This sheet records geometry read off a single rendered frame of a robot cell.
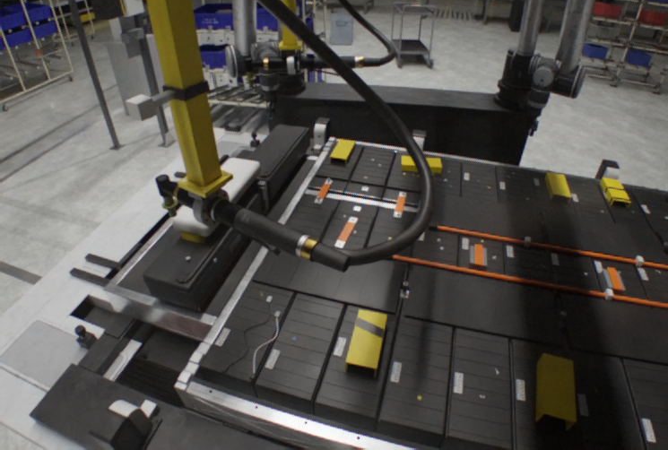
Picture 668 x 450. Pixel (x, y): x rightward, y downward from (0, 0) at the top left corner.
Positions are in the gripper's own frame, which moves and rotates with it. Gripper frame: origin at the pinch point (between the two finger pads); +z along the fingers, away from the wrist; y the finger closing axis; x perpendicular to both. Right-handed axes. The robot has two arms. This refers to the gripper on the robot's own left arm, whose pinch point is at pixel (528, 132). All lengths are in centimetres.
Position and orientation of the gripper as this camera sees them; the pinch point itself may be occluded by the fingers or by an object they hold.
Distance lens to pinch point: 241.6
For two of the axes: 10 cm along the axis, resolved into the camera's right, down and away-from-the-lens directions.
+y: 1.3, -5.9, 8.0
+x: -9.9, -0.8, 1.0
